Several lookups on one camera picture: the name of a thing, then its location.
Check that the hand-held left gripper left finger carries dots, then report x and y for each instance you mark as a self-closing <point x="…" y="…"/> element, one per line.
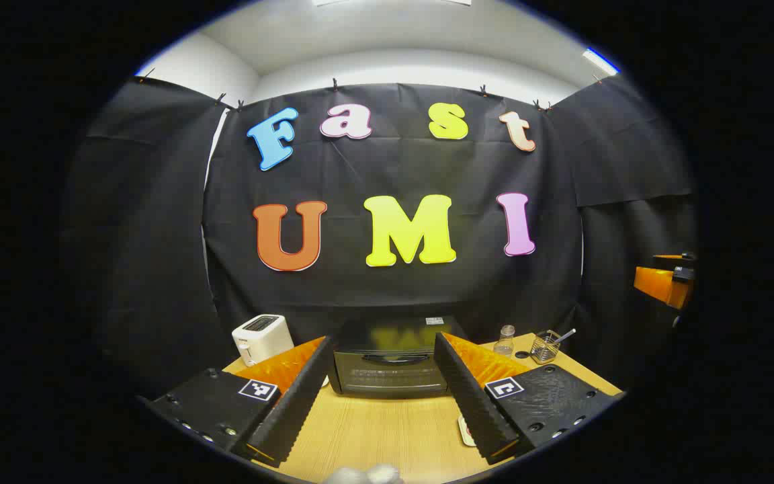
<point x="293" y="410"/>

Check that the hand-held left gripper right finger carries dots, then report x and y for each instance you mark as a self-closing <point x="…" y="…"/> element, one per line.
<point x="474" y="403"/>

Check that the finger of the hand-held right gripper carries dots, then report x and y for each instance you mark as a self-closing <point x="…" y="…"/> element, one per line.
<point x="679" y="257"/>
<point x="659" y="286"/>

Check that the cream square plate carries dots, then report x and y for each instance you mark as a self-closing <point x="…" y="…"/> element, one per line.
<point x="463" y="433"/>

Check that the black electric oven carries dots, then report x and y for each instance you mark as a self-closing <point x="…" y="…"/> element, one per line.
<point x="387" y="370"/>

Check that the clear bottle with yellow print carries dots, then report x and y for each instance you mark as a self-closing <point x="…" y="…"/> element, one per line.
<point x="504" y="344"/>

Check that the white toaster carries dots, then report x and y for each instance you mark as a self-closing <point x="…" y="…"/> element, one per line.
<point x="263" y="339"/>

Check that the silver spoon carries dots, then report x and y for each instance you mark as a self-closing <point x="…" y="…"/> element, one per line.
<point x="564" y="335"/>

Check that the black backdrop cloth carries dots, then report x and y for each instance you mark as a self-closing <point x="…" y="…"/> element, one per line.
<point x="394" y="296"/>

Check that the small ceiling light panel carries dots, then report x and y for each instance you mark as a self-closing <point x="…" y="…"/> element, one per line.
<point x="600" y="62"/>

